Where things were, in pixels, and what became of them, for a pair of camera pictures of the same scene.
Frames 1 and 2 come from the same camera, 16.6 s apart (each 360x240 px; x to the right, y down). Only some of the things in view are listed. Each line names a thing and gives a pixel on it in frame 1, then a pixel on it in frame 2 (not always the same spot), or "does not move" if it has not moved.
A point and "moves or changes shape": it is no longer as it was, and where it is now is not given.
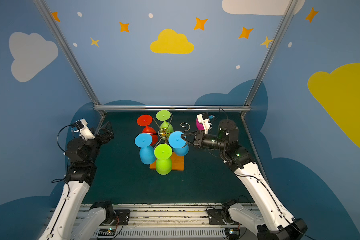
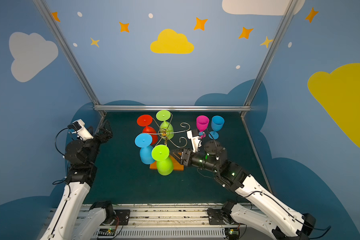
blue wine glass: [180, 147] moves or changes shape
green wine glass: [162, 153] does not move
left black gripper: [102, 134] does not move
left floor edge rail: [103, 114] does not move
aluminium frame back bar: [171, 108] does not move
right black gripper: [196, 140] → [185, 157]
